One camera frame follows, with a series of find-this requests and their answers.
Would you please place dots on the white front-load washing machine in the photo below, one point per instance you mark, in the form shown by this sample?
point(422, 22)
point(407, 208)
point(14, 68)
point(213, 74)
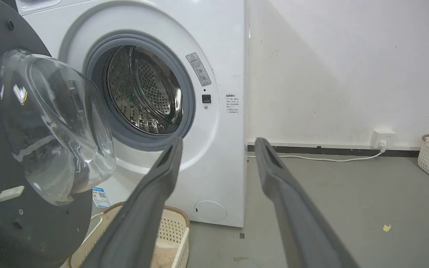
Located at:
point(214, 123)

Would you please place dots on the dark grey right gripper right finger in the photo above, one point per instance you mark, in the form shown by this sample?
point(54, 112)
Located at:
point(296, 219)

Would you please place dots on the cream woven laundry basket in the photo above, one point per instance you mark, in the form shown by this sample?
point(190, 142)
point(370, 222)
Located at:
point(171, 238)

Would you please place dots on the white wall power socket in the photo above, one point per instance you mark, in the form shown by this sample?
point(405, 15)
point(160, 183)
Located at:
point(383, 138)

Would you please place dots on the dark round washing machine door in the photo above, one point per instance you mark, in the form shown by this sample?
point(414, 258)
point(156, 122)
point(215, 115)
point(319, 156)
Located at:
point(24, 149)

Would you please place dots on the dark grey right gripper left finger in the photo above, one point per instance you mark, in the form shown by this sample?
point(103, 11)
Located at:
point(140, 219)

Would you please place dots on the small yellow paper scrap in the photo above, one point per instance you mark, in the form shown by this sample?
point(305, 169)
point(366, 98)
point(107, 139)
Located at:
point(386, 227)

